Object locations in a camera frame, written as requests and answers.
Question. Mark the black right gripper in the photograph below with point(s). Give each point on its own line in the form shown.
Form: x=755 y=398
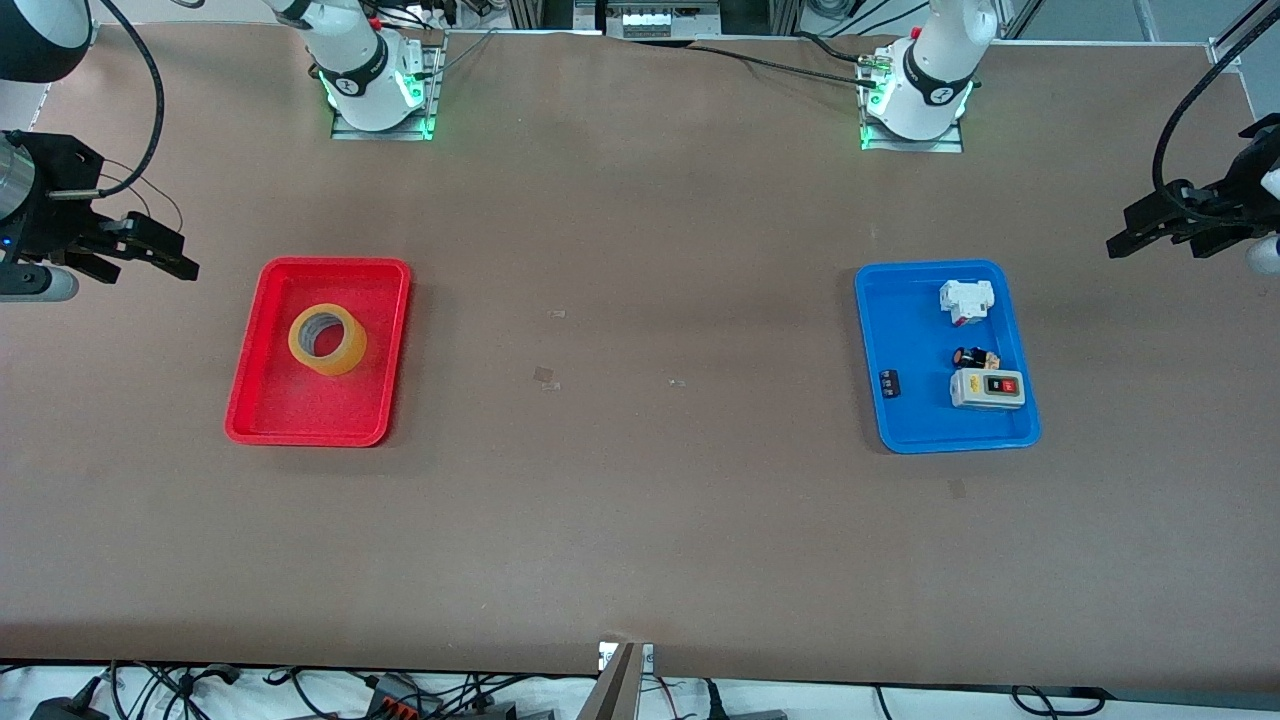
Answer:
x=52 y=212

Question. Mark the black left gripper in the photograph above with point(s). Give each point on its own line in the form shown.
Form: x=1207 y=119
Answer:
x=1236 y=208

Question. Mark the yellow tape roll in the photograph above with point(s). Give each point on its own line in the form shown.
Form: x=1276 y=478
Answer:
x=345 y=362

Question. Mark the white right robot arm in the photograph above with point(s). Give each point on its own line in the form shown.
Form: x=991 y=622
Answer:
x=360 y=60

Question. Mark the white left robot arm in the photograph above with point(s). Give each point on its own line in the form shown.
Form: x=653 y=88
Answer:
x=935 y=60

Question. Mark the aluminium corner profile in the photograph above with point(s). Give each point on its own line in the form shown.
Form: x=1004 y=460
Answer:
x=1225 y=48

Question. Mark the white circuit breaker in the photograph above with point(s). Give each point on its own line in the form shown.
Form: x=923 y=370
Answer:
x=968 y=300

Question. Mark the red plastic tray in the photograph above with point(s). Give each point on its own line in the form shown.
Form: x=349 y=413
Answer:
x=320 y=415

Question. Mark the blue plastic tray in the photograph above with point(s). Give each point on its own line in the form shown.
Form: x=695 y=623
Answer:
x=910 y=330

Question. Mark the black power adapter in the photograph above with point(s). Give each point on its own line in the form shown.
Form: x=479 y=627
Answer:
x=65 y=708

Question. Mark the orange black connector block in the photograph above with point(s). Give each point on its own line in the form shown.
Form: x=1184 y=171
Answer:
x=400 y=702

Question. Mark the white power strip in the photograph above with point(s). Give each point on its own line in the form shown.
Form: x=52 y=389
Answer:
x=660 y=20

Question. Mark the black floor plug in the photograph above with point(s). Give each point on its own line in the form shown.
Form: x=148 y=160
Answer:
x=713 y=700

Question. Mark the black push button switch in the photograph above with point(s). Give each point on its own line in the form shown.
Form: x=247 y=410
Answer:
x=972 y=357

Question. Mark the grey on-off switch box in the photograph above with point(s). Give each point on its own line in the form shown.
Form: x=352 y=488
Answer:
x=985 y=390

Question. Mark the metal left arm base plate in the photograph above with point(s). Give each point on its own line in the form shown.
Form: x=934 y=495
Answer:
x=945 y=146

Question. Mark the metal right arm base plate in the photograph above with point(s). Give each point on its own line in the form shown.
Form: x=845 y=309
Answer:
x=350 y=133

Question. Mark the aluminium frame post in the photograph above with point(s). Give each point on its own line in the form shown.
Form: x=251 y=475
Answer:
x=782 y=15
x=525 y=12

